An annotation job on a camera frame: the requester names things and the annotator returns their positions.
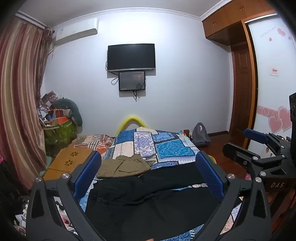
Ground green storage bag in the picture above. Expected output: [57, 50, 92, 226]
[43, 116, 78, 146]

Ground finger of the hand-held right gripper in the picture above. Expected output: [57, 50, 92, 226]
[243, 128, 291, 149]
[223, 143, 287, 173]

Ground wooden folding table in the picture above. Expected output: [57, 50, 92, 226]
[43, 148, 102, 181]

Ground wooden door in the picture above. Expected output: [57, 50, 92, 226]
[230, 43, 255, 138]

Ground grey plush pillow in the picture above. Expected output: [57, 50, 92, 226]
[51, 98, 83, 127]

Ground striped curtain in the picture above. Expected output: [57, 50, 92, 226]
[0, 17, 55, 191]

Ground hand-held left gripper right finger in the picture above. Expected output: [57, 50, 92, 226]
[195, 151, 278, 241]

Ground pile of papers and boxes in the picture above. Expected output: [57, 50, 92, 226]
[38, 91, 70, 127]

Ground black wall television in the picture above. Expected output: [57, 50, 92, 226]
[107, 43, 156, 73]

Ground black pants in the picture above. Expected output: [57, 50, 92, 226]
[85, 162, 223, 241]

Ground wooden wardrobe cabinet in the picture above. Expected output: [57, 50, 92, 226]
[201, 0, 278, 46]

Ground white heart-print sliding door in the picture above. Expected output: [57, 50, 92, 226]
[245, 11, 296, 158]

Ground yellow foam bed guard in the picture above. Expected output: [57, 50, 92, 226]
[115, 115, 151, 138]

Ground blue patchwork blanket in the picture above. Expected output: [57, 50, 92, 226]
[79, 128, 243, 241]

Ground small black monitor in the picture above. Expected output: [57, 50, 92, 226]
[119, 71, 146, 92]

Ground khaki pants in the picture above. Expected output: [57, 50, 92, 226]
[97, 155, 151, 178]

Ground striped bed sheet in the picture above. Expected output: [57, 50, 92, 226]
[67, 134, 115, 154]

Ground white air conditioner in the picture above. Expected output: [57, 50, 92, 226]
[53, 18, 99, 46]

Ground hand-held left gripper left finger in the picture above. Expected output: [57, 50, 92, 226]
[26, 151, 104, 241]

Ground grey backpack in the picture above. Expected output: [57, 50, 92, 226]
[192, 122, 211, 147]

